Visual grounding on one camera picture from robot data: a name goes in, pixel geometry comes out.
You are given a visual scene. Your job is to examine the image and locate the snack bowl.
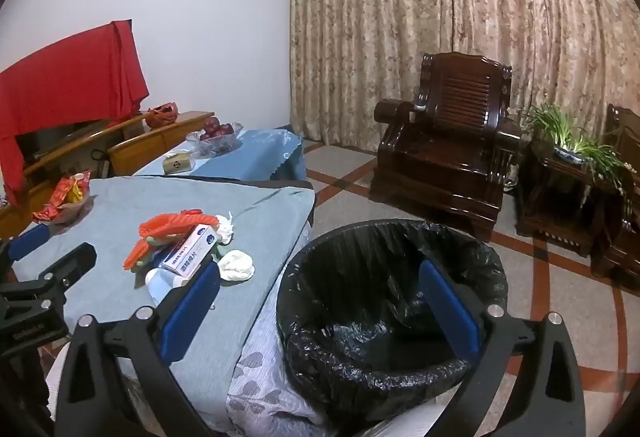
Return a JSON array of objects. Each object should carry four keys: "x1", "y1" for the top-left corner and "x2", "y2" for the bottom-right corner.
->
[{"x1": 32, "y1": 172, "x2": 96, "y2": 225}]

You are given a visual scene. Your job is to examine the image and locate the grey blue table blanket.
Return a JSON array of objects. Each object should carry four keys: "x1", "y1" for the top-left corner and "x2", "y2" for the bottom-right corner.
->
[{"x1": 10, "y1": 174, "x2": 316, "y2": 410}]

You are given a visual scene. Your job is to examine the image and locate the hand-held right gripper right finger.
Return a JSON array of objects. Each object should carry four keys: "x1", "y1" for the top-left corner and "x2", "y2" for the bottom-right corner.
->
[{"x1": 419, "y1": 260, "x2": 587, "y2": 437}]

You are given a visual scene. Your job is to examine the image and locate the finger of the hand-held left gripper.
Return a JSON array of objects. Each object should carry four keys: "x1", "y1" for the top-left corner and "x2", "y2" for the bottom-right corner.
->
[
  {"x1": 0, "y1": 223, "x2": 52, "y2": 285},
  {"x1": 20, "y1": 242, "x2": 97, "y2": 314}
]

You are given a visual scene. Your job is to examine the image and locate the knotted red plastic bag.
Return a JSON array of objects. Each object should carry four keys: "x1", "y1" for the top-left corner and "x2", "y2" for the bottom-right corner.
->
[{"x1": 124, "y1": 210, "x2": 221, "y2": 272}]

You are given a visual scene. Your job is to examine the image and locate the dark wooden side table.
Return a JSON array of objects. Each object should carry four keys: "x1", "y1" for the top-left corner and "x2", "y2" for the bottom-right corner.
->
[{"x1": 515, "y1": 140, "x2": 626, "y2": 258}]

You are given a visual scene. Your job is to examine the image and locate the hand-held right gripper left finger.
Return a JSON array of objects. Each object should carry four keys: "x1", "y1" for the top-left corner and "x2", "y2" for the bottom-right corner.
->
[{"x1": 54, "y1": 261, "x2": 222, "y2": 437}]

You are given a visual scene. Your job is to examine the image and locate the blue tablecloth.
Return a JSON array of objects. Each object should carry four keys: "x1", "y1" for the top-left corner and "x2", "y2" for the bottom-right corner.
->
[{"x1": 132, "y1": 128, "x2": 307, "y2": 190}]

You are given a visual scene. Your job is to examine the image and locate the dark wooden armchair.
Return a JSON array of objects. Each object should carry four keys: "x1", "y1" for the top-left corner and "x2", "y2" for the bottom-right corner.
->
[{"x1": 370, "y1": 51, "x2": 523, "y2": 243}]

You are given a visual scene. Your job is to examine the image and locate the trash bin with black liner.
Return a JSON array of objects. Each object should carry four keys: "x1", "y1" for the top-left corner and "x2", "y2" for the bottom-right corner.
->
[{"x1": 276, "y1": 218, "x2": 510, "y2": 423}]

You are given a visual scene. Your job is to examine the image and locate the television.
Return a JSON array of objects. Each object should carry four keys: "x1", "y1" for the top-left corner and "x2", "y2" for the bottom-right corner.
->
[{"x1": 14, "y1": 117, "x2": 118, "y2": 165}]

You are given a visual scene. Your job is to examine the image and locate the red cloth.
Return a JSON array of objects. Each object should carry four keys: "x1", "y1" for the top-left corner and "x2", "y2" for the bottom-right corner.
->
[{"x1": 0, "y1": 20, "x2": 150, "y2": 208}]

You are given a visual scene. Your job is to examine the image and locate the light blue plastic bag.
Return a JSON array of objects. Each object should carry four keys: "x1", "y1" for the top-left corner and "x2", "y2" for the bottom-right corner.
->
[{"x1": 145, "y1": 267, "x2": 190, "y2": 305}]

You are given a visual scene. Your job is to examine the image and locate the blue white plant pot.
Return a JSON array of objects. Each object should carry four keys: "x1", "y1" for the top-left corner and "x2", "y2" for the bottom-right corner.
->
[{"x1": 552, "y1": 144, "x2": 591, "y2": 165}]

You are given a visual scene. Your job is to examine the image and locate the floral beige curtain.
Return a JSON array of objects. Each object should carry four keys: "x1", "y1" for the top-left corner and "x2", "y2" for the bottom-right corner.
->
[{"x1": 282, "y1": 0, "x2": 640, "y2": 158}]

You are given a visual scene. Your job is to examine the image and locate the green white rubber glove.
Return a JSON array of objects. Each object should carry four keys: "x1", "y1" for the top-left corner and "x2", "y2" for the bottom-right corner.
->
[{"x1": 212, "y1": 247, "x2": 256, "y2": 285}]

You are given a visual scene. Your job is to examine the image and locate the glass fruit bowl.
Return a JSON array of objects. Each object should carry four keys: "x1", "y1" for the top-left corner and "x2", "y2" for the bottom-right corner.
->
[{"x1": 186, "y1": 122, "x2": 245, "y2": 158}]

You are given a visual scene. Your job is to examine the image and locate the green potted plant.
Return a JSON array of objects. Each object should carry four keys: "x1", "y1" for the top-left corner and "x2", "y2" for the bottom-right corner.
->
[{"x1": 520, "y1": 103, "x2": 638, "y2": 193}]

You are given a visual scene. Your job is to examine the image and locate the red snack packet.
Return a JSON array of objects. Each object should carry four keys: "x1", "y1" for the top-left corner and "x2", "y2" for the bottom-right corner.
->
[{"x1": 32, "y1": 177, "x2": 76, "y2": 223}]

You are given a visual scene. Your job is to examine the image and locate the grey leaf print cloth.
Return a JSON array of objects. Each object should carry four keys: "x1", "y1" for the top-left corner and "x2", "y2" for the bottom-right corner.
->
[{"x1": 225, "y1": 307, "x2": 331, "y2": 437}]

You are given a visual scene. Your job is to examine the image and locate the red bag with black print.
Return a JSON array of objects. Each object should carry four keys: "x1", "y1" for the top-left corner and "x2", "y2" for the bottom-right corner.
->
[{"x1": 145, "y1": 102, "x2": 180, "y2": 128}]

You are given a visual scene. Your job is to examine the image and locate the tissue box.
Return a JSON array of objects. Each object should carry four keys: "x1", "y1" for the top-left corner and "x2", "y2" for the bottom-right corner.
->
[{"x1": 163, "y1": 153, "x2": 194, "y2": 175}]

